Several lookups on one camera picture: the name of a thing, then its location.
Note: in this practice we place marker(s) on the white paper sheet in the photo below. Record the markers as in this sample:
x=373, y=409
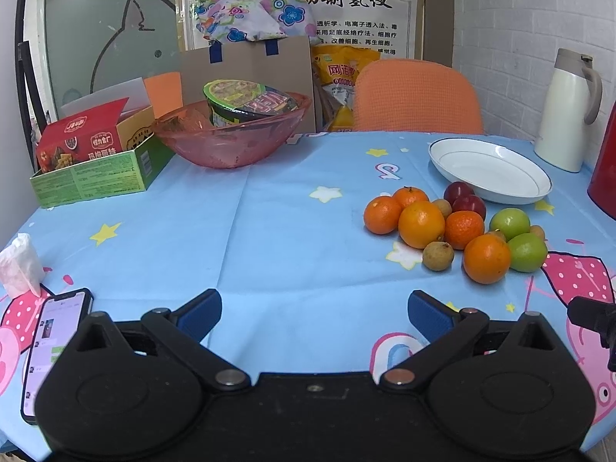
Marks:
x=133, y=91

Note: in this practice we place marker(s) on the white crumpled tissue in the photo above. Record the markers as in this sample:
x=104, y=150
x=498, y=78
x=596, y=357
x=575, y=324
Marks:
x=21, y=270

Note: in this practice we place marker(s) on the back tangerine with stem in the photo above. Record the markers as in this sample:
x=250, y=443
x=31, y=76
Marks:
x=406, y=196

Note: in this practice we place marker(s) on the front red plum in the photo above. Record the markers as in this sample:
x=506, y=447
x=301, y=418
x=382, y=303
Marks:
x=472, y=203

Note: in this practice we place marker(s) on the red thermos jug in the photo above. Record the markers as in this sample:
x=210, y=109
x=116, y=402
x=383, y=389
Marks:
x=602, y=188

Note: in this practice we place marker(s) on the blue cartoon tablecloth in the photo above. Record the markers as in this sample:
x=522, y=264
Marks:
x=305, y=287

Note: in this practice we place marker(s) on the orange mesh chair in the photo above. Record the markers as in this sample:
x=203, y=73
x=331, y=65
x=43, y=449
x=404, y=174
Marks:
x=417, y=96

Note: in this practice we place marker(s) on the right tangerine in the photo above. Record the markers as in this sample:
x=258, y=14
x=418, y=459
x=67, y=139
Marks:
x=462, y=227

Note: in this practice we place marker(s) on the green cardboard box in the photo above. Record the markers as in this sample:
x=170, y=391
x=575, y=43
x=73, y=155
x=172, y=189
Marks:
x=130, y=171

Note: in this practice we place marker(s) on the floral fabric bundle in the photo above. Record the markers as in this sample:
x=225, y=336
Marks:
x=233, y=21

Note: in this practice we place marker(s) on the smartphone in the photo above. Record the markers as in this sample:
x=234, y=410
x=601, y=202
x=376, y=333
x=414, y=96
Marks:
x=57, y=322

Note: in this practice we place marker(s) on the green jujube rear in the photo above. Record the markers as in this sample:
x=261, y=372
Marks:
x=510, y=222

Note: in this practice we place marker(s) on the rear red plum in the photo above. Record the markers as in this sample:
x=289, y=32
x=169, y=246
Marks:
x=456, y=190

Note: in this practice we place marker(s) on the yellow snack bag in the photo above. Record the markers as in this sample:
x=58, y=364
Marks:
x=337, y=68

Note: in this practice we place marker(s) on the white ceramic plate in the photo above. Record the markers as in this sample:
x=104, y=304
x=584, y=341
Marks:
x=494, y=172

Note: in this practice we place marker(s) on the brown longan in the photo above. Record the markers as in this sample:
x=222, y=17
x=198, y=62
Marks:
x=498, y=234
x=438, y=256
x=444, y=206
x=538, y=231

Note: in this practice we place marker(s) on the white wall poster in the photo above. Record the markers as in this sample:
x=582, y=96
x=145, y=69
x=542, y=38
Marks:
x=395, y=28

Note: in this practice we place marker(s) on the green jujube front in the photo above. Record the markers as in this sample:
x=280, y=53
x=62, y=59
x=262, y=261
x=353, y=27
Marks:
x=528, y=252

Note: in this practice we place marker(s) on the green jujube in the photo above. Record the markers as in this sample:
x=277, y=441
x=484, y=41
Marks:
x=510, y=222
x=528, y=252

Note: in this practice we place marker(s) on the large orange front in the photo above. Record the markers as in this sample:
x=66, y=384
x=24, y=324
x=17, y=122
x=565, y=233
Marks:
x=486, y=259

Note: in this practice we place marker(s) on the left tangerine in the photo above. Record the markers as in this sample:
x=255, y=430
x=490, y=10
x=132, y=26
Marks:
x=381, y=215

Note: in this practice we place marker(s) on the orange plastic item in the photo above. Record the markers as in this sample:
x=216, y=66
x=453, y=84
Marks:
x=165, y=93

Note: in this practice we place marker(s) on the instant noodle cup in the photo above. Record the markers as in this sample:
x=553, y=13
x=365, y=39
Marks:
x=234, y=101

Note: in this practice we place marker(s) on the white thermos jug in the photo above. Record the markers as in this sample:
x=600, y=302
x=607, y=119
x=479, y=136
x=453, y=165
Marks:
x=571, y=104

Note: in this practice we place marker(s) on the large orange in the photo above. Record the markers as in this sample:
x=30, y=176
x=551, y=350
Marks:
x=486, y=259
x=420, y=224

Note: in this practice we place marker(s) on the red plum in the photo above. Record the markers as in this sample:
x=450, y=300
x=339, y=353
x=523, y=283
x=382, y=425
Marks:
x=472, y=203
x=456, y=190

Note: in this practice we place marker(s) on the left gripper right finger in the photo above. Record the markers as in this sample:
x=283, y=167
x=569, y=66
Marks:
x=451, y=336

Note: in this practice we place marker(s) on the red snack box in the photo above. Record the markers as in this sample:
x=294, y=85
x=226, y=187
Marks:
x=82, y=137

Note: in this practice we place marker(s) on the brown cardboard box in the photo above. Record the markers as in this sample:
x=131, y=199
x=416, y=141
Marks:
x=283, y=64

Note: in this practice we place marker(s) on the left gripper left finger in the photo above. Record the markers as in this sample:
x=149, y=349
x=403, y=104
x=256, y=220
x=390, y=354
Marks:
x=181, y=331

